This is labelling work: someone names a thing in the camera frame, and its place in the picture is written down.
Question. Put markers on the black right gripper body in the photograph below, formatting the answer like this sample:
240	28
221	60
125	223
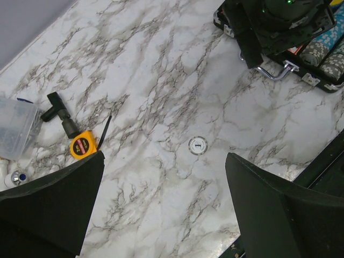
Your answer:
273	26

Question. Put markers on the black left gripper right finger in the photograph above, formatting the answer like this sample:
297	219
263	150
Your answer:
278	218

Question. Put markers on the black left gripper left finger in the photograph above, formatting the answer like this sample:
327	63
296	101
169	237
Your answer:
49	216

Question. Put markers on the red playing card deck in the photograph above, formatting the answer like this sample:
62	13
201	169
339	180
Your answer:
297	50

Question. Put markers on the white poker chip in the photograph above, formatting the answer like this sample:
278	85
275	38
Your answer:
198	145

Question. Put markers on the black poker case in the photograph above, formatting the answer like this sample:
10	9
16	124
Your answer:
312	74

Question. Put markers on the white plastic faucet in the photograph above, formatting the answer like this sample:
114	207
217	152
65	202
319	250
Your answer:
11	180

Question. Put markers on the grey poker chip row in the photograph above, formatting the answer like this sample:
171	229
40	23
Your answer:
333	65

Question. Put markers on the yellow tape measure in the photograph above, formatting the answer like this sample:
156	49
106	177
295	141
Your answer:
85	143

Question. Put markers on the clear screw organizer box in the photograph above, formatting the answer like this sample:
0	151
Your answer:
20	126

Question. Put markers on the black T-shaped pipe fitting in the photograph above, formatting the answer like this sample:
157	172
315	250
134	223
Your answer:
59	109

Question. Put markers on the chrome case handle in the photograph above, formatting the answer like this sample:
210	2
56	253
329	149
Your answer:
274	67

